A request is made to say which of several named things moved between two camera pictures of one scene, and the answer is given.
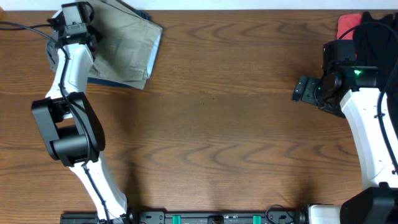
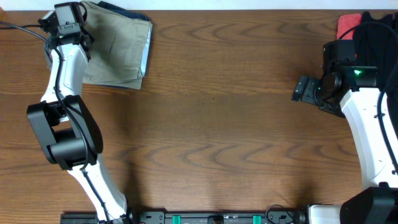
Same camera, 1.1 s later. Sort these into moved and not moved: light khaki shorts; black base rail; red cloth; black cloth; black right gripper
Moved: light khaki shorts
Not moved: black right gripper; black cloth; black base rail; red cloth
